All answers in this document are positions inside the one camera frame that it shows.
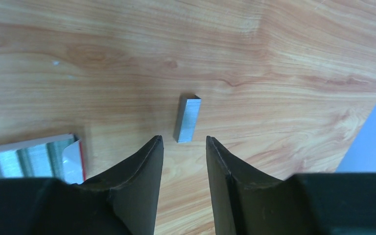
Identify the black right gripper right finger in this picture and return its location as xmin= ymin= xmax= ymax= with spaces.
xmin=206 ymin=136 xmax=376 ymax=235

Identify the red white staple box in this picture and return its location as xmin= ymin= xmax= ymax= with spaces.
xmin=0 ymin=134 xmax=86 ymax=184

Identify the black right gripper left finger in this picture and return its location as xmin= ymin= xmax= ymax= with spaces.
xmin=0 ymin=135 xmax=164 ymax=235

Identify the long silver staple strip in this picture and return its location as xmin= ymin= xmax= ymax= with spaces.
xmin=173 ymin=93 xmax=202 ymax=143

